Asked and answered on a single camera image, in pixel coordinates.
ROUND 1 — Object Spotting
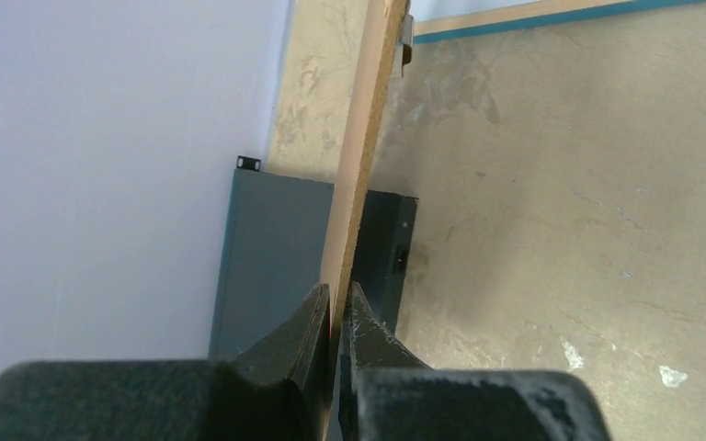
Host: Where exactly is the dark flat box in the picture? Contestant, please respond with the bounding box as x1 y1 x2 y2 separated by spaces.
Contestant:
209 156 418 359

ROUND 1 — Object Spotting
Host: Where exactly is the hot air balloon photo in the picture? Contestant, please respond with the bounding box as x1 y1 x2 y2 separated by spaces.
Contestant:
409 0 535 22

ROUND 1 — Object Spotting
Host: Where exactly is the brown cardboard backing board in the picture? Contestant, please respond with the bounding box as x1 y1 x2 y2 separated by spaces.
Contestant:
320 1 409 440

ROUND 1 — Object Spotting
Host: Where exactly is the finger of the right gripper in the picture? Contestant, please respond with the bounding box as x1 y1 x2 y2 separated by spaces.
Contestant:
399 13 415 76

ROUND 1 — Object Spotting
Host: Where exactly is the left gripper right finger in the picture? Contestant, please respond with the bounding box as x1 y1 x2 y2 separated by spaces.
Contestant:
337 283 611 440

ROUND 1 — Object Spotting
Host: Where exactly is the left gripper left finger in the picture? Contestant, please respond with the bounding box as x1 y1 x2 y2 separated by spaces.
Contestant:
0 285 329 440

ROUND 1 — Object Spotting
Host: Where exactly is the blue wooden picture frame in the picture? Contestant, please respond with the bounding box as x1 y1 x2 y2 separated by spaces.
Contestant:
415 0 694 44

